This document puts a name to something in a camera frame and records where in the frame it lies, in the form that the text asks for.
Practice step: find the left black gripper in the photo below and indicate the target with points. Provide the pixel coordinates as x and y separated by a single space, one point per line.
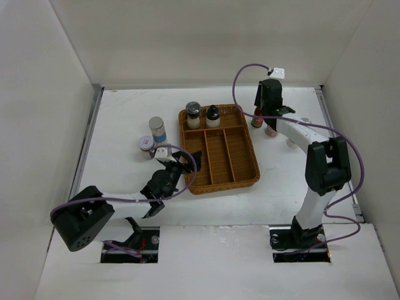
180 154

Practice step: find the spice jar white lid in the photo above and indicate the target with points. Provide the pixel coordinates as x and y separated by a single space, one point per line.
271 132
146 145

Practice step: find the right aluminium frame rail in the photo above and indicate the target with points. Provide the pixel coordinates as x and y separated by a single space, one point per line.
329 160

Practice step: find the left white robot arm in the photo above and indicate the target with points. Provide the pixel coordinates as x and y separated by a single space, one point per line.
83 217

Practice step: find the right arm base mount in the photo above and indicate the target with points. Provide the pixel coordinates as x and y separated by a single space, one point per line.
292 246

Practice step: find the left aluminium frame rail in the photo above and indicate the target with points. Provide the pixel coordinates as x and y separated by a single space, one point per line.
91 122

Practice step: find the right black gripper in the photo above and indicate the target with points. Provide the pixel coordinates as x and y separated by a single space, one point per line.
258 101

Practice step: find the right spice jar white lid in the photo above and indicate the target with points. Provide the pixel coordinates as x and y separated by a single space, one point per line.
271 132

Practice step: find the left spice jar white lid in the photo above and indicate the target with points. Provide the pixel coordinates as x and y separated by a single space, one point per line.
146 145

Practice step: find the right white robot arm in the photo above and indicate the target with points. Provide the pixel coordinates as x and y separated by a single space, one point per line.
311 212

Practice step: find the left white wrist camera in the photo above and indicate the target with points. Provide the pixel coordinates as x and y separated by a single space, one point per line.
163 154

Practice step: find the black-top salt grinder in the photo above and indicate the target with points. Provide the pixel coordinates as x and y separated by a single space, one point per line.
213 118

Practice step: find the left tall blue-label shaker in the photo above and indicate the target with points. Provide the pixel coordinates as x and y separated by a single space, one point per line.
156 125

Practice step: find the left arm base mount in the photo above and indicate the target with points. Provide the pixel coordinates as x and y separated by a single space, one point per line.
141 247

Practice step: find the brown wicker divided basket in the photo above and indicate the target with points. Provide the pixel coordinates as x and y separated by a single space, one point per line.
228 158

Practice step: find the aluminium frame rail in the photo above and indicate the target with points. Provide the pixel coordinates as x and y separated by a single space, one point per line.
329 160
91 122

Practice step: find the tall blue-label shaker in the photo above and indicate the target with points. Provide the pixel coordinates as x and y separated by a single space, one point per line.
156 125
299 134

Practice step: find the red sauce bottle yellow cap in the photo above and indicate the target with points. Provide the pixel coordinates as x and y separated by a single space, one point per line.
257 120

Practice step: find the right tall blue-label shaker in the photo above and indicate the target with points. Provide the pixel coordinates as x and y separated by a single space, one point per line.
299 134

